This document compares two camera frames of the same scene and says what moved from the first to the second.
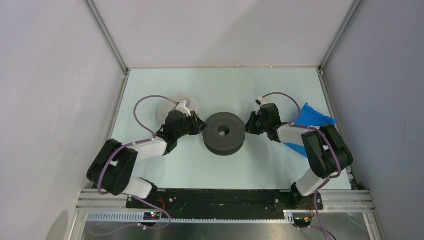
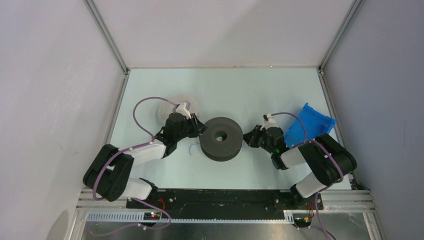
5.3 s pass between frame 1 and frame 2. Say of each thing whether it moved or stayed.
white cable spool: stayed
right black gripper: moved
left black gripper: stayed
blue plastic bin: stayed
